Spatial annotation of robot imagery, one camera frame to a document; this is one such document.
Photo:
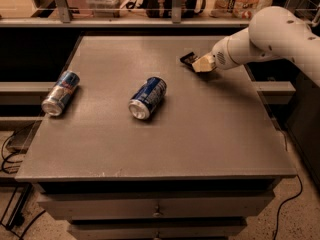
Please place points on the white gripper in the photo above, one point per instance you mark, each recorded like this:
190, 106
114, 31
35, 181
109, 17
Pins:
220, 56

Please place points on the black rxbar chocolate bar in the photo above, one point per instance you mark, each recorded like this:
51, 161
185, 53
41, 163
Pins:
189, 59

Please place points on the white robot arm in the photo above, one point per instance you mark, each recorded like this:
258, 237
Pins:
272, 33

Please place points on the blue pepsi can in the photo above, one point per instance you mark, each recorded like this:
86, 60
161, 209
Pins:
147, 98

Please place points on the black backpack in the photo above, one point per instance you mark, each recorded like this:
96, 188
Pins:
163, 8

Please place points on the grey drawer cabinet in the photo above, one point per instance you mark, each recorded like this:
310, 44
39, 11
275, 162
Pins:
209, 134

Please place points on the upper grey drawer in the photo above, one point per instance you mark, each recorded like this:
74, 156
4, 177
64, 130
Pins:
158, 206

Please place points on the grey drawer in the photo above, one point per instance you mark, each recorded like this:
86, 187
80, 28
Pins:
158, 229
158, 206

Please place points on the red bull can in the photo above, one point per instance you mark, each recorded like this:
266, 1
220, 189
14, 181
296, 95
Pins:
60, 94

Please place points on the lower grey drawer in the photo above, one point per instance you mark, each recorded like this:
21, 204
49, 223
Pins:
158, 229

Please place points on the black stand left floor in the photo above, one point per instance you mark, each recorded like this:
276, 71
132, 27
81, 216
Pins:
11, 215

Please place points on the grey metal shelf rail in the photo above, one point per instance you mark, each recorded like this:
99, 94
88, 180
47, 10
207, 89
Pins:
76, 13

